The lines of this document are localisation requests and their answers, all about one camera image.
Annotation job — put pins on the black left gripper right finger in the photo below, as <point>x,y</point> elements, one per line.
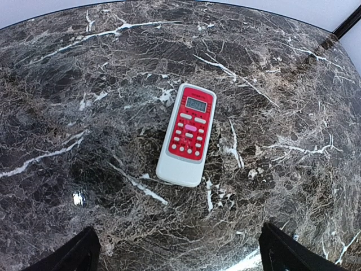
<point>279,251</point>

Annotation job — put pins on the white and red remote control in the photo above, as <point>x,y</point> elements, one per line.
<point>185,146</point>

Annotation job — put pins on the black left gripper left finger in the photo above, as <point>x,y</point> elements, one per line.
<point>80,253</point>

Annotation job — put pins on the black right corner post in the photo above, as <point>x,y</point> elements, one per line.
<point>347,24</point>

